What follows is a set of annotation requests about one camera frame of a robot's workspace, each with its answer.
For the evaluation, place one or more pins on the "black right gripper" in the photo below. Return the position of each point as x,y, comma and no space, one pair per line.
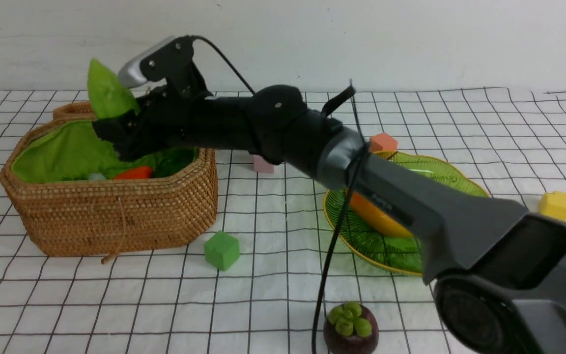
165,120

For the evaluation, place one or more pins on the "yellow foam cube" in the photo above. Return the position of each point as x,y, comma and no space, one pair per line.
553,205

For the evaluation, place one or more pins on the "white toy radish with leaves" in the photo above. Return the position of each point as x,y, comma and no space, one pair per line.
96,176

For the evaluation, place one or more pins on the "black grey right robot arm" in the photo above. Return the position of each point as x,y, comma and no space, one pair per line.
500,270

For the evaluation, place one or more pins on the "purple toy mangosteen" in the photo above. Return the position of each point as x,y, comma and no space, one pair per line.
351,328

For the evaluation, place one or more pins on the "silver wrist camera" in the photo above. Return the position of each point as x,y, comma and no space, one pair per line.
169,59

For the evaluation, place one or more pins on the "orange foam cube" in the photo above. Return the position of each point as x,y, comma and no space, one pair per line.
383,142

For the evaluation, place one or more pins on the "green glass leaf plate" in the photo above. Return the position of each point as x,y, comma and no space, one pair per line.
401,255

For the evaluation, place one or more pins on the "orange yellow toy mango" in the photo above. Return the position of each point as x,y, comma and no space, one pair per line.
376,219

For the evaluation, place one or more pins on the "orange toy carrot with leaves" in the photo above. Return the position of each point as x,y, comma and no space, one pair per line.
159,165

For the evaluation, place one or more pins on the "woven wicker basket lid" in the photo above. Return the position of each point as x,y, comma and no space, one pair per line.
78,109

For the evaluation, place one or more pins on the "white checkered tablecloth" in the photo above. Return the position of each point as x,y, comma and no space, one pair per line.
511,142

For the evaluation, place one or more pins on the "green foam cube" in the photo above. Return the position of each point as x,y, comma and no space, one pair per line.
222,250

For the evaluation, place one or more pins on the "woven wicker basket green lining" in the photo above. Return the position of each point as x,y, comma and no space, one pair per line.
111,217

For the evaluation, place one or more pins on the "green toy bitter gourd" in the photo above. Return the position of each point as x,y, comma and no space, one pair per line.
107,96

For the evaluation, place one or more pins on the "pink foam cube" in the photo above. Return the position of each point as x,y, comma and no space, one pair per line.
262,166

